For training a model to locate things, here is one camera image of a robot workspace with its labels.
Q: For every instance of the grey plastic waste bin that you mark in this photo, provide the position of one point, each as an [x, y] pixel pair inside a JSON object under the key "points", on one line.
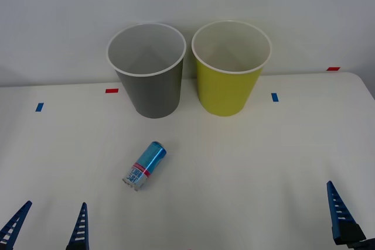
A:
{"points": [[152, 97]]}

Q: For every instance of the yellow-green plastic waste bin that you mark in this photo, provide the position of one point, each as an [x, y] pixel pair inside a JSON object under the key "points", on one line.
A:
{"points": [[225, 92]]}

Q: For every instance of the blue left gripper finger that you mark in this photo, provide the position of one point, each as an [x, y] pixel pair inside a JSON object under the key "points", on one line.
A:
{"points": [[21, 212], [81, 232]]}

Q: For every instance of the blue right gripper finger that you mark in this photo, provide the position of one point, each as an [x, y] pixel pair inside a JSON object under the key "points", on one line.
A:
{"points": [[348, 232]]}

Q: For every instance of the blue and silver drink can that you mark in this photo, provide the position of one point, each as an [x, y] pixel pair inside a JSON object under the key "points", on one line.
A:
{"points": [[146, 163]]}

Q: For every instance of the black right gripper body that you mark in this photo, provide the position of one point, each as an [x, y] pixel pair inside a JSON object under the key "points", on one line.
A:
{"points": [[363, 245]]}

